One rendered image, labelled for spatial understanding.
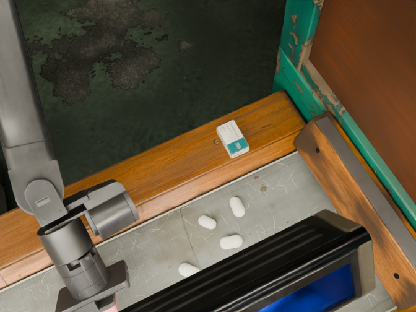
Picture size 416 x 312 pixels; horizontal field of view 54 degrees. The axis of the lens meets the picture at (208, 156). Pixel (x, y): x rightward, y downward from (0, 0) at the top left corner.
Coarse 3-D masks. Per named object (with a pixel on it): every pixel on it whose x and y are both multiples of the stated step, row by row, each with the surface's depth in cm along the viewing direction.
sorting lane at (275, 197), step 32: (288, 160) 74; (224, 192) 73; (256, 192) 72; (288, 192) 72; (320, 192) 72; (160, 224) 71; (192, 224) 70; (224, 224) 70; (256, 224) 70; (288, 224) 70; (128, 256) 69; (160, 256) 68; (192, 256) 68; (224, 256) 68; (32, 288) 67; (160, 288) 66; (384, 288) 64
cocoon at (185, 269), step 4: (184, 264) 66; (188, 264) 66; (180, 268) 66; (184, 268) 65; (188, 268) 65; (192, 268) 65; (196, 268) 66; (180, 272) 66; (184, 272) 65; (188, 272) 65; (192, 272) 65; (184, 276) 66; (188, 276) 65
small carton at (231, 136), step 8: (232, 120) 73; (224, 128) 73; (232, 128) 73; (224, 136) 72; (232, 136) 72; (240, 136) 72; (224, 144) 73; (232, 144) 71; (240, 144) 71; (232, 152) 71; (240, 152) 72
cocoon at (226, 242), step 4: (228, 236) 68; (232, 236) 67; (236, 236) 67; (240, 236) 68; (220, 240) 68; (224, 240) 67; (228, 240) 67; (232, 240) 67; (236, 240) 67; (240, 240) 67; (220, 244) 67; (224, 244) 67; (228, 244) 67; (232, 244) 67; (236, 244) 67; (240, 244) 67; (224, 248) 67; (228, 248) 67
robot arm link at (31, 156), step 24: (0, 0) 48; (0, 24) 48; (0, 48) 48; (24, 48) 50; (0, 72) 49; (24, 72) 50; (0, 96) 49; (24, 96) 50; (0, 120) 49; (24, 120) 50; (24, 144) 49; (48, 144) 51; (24, 168) 50; (48, 168) 51; (24, 192) 50
